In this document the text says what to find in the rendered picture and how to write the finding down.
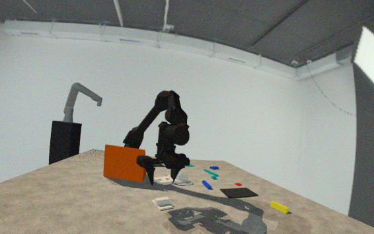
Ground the yellow rectangular bar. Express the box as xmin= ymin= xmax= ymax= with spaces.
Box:
xmin=270 ymin=201 xmax=289 ymax=214

